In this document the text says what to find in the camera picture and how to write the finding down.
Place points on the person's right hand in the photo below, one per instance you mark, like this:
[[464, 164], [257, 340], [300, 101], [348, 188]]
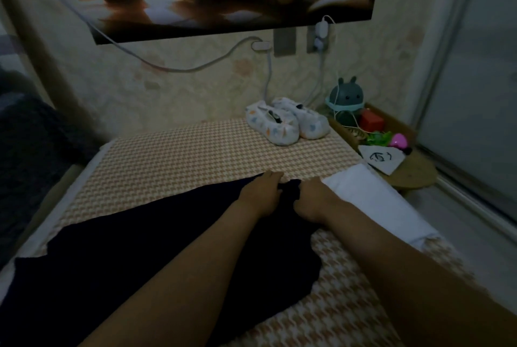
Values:
[[319, 201]]

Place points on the person's left hand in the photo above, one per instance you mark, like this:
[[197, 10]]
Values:
[[262, 193]]

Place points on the white polo shirt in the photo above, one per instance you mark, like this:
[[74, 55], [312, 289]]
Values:
[[380, 201]]

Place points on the white printed slipper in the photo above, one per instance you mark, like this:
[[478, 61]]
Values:
[[271, 125], [307, 119]]

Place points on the black tree print t-shirt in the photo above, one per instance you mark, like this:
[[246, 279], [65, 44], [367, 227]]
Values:
[[105, 270]]

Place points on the person's left forearm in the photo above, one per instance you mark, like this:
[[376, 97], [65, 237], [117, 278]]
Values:
[[178, 286]]

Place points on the person's right forearm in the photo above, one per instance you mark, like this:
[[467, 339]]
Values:
[[428, 278]]

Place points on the white printed card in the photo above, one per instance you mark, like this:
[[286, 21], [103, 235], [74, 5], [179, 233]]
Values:
[[381, 158]]

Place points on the green toy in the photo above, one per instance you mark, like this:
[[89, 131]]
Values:
[[376, 139]]

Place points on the red toy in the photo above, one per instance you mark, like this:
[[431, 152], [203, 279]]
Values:
[[371, 121]]

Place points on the pink ball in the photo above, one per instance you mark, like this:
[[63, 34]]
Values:
[[399, 141]]

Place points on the wooden bedside tray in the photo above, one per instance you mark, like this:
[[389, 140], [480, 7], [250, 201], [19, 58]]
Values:
[[416, 171]]

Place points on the teal round bunny lamp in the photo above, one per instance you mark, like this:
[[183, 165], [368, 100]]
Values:
[[345, 96]]

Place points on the white charger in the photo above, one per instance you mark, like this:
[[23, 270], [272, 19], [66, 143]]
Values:
[[321, 34]]

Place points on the grey sliding door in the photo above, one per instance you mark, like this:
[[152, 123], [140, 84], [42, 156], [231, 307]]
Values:
[[473, 84]]

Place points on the dark patterned bed cover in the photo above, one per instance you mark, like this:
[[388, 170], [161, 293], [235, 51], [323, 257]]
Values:
[[32, 165]]

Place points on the white wall plug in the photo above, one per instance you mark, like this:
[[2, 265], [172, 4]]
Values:
[[261, 45]]

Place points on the grey wall socket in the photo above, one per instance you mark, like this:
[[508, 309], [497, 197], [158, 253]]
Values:
[[284, 42]]

